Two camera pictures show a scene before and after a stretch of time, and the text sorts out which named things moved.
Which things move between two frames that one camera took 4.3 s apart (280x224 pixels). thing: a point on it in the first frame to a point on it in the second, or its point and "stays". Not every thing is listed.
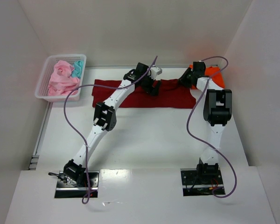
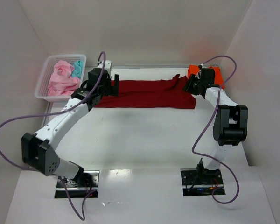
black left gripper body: (150, 84) to (111, 86)
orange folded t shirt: (209, 71) stays
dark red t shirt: (170, 94) stays
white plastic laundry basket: (42, 92) stays
